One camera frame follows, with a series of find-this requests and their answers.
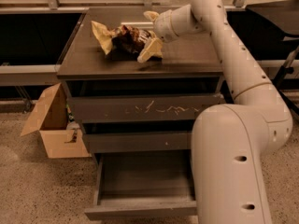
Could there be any grey middle drawer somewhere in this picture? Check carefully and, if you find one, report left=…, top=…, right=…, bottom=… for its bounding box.
left=83, top=119, right=194, bottom=153

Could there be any grey drawer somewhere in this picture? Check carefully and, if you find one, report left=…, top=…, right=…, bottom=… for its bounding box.
left=85, top=150, right=196, bottom=220
left=83, top=119, right=194, bottom=153
left=68, top=92, right=224, bottom=123

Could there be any grey drawer cabinet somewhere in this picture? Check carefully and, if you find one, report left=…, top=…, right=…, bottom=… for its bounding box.
left=56, top=7, right=232, bottom=166

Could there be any green bottle in box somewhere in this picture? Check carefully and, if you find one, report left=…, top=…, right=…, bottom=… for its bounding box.
left=65, top=104, right=75, bottom=122

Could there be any grey bottom drawer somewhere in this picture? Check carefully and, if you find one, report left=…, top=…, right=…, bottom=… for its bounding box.
left=85, top=150, right=196, bottom=220

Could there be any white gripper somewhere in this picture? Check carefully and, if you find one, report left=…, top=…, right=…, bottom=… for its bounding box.
left=137, top=10, right=178, bottom=63

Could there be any grey top drawer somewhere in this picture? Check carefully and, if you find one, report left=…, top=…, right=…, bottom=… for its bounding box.
left=68, top=92, right=224, bottom=123

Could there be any brown chip bag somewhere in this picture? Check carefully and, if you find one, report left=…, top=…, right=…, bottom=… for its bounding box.
left=92, top=21, right=163, bottom=59

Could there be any open cardboard box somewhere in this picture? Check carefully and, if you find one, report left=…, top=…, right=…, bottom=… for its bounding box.
left=21, top=83, right=90, bottom=159

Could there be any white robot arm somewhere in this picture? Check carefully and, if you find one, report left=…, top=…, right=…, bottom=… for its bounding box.
left=138, top=0, right=292, bottom=224

